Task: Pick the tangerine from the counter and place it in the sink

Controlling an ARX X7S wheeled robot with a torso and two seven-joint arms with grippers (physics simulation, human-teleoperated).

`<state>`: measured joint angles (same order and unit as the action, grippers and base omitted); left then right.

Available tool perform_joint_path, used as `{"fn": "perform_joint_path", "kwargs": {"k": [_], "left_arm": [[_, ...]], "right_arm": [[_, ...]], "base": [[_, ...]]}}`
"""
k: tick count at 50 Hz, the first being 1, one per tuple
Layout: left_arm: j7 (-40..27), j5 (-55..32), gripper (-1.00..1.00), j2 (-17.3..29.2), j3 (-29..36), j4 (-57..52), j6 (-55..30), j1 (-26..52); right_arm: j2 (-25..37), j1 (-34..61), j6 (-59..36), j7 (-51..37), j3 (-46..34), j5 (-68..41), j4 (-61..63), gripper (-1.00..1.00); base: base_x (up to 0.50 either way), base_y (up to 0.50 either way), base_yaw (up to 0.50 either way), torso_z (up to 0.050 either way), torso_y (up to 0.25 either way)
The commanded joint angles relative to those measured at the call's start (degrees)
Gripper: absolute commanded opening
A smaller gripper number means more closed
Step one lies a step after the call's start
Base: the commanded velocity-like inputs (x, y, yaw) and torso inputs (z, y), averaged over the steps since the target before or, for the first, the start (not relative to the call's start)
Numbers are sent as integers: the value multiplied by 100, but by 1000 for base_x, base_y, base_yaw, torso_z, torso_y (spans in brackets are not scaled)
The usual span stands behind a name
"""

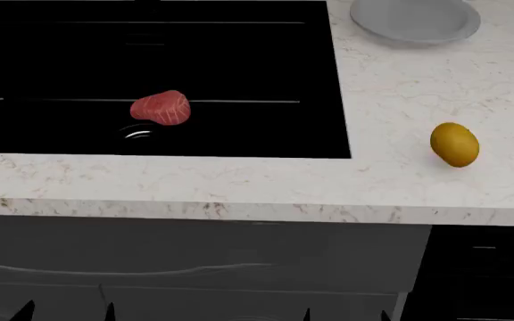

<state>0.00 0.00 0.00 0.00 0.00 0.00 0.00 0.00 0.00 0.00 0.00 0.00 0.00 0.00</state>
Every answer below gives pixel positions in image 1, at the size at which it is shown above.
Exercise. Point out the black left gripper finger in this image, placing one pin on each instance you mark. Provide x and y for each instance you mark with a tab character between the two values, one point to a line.
110	314
26	314

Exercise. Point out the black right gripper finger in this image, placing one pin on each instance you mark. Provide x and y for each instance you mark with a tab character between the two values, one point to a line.
385	317
306	316

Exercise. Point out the black built-in appliance front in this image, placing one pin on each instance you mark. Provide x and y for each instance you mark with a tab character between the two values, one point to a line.
480	277

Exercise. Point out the dark grey cabinet front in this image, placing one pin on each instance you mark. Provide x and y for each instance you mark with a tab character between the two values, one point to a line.
194	254

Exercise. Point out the yellow-brown oval fruit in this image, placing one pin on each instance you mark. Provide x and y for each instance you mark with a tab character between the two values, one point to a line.
455	144

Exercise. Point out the raw red meat piece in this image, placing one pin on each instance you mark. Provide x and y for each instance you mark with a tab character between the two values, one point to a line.
161	107

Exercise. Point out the black glass cooktop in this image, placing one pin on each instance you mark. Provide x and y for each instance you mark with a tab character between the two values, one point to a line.
239	67

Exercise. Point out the grey round plate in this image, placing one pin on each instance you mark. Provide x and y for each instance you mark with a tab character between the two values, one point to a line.
413	20

